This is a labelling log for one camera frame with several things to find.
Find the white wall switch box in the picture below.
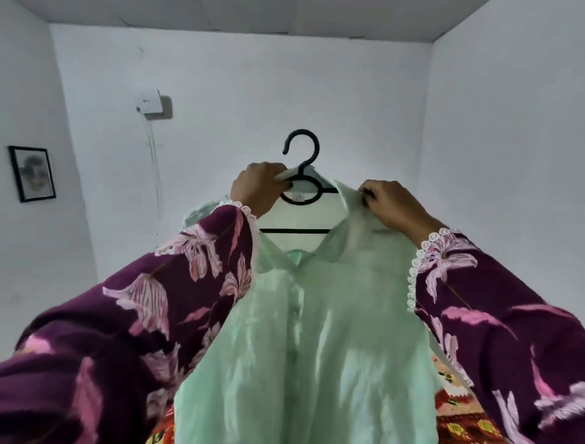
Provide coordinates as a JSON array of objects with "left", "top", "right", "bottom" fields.
[{"left": 136, "top": 88, "right": 165, "bottom": 115}]

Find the mint green shirt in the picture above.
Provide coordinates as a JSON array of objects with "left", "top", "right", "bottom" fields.
[{"left": 173, "top": 165, "right": 444, "bottom": 444}]

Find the black framed wall picture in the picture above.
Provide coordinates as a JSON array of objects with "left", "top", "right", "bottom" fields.
[{"left": 7, "top": 145, "right": 57, "bottom": 204}]

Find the black hanger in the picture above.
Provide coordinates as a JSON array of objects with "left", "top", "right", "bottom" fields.
[{"left": 259, "top": 129, "right": 377, "bottom": 235}]

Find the person's right hand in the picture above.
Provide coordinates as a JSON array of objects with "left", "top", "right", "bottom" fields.
[{"left": 358, "top": 179, "right": 447, "bottom": 249}]

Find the person's left hand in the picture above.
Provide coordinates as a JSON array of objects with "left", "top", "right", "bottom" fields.
[{"left": 229, "top": 161, "right": 293, "bottom": 220}]

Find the person's right forearm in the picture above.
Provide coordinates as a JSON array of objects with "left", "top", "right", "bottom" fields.
[{"left": 406, "top": 227, "right": 585, "bottom": 444}]

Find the floral red and yellow bedsheet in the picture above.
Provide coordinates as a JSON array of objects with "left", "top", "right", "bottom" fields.
[{"left": 145, "top": 352, "right": 508, "bottom": 444}]

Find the person's left forearm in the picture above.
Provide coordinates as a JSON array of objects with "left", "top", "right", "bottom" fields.
[{"left": 0, "top": 201, "right": 260, "bottom": 444}]

